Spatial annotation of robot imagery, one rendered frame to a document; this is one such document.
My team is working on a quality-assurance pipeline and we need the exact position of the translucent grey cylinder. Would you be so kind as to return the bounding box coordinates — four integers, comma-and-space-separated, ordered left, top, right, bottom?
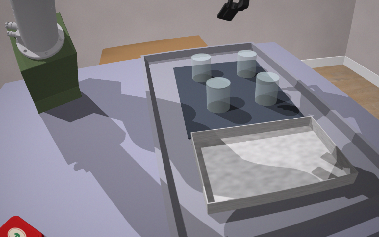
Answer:
191, 53, 212, 82
255, 72, 280, 106
237, 50, 257, 78
206, 77, 231, 113

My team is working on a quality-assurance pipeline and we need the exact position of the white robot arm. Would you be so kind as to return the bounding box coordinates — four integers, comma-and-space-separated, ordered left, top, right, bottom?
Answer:
5, 0, 65, 60

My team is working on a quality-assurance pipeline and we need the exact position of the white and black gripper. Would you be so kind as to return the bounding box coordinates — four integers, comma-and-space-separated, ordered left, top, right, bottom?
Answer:
217, 0, 249, 21

